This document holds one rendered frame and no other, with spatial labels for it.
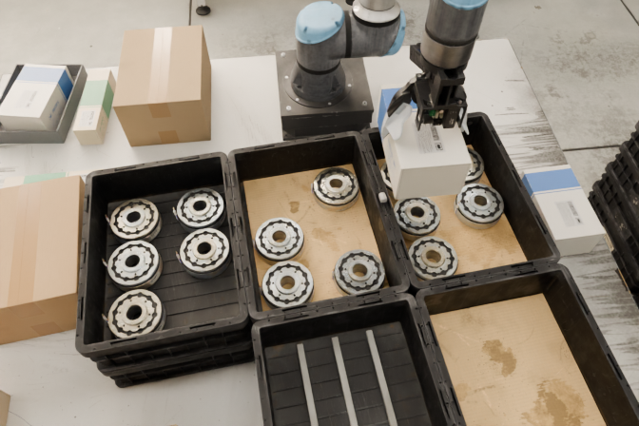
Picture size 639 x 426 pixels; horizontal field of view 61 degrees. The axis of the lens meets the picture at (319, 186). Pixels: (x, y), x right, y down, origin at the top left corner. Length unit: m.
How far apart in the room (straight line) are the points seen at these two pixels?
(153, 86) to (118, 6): 1.88
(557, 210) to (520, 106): 0.43
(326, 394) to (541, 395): 0.39
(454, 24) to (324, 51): 0.64
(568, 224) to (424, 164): 0.53
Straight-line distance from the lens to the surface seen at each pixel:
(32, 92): 1.69
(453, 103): 0.87
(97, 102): 1.64
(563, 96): 2.86
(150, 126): 1.50
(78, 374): 1.29
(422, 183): 0.95
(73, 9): 3.41
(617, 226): 2.10
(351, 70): 1.54
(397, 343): 1.08
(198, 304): 1.13
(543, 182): 1.41
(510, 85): 1.75
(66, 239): 1.25
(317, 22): 1.34
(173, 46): 1.58
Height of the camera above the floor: 1.84
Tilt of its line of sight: 54 degrees down
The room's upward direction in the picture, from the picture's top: straight up
